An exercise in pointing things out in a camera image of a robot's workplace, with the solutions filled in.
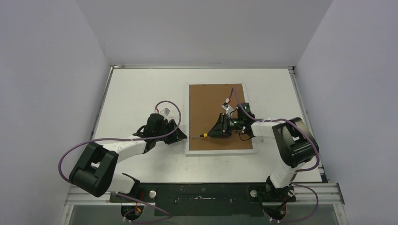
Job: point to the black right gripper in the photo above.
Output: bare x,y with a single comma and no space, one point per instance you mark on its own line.
224,124

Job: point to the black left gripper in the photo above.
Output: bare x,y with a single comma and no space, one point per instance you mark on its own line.
179,136

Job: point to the yellow handle screwdriver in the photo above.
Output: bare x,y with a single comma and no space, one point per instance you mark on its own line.
205,135

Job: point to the white picture frame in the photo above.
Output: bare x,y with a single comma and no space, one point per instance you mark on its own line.
203,108

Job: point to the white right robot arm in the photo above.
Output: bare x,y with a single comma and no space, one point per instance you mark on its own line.
295,143

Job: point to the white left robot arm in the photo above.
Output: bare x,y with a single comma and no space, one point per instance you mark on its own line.
94,171

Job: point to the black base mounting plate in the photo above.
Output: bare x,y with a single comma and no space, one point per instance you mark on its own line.
209,199

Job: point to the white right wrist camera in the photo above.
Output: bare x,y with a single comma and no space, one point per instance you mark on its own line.
227,107

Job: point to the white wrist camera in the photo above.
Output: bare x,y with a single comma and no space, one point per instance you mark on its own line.
227,107
164,112

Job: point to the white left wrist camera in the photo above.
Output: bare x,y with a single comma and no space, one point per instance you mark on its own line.
164,112

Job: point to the aluminium table front rail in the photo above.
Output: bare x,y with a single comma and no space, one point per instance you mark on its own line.
328,193

